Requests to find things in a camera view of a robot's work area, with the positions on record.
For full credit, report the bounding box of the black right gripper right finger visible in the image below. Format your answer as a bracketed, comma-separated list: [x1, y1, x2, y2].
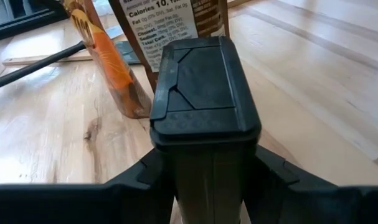
[243, 144, 339, 224]

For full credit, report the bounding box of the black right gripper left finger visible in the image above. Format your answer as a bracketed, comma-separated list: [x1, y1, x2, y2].
[106, 147, 177, 224]

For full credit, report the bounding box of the green black pepper tin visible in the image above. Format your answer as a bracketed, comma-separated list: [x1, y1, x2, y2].
[149, 35, 263, 224]

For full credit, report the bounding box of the orange brown taco mix packet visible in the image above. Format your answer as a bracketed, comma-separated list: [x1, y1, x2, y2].
[108, 0, 231, 93]
[62, 0, 153, 119]

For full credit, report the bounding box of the white spatula black handle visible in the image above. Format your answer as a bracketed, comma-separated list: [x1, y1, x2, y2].
[0, 24, 125, 93]

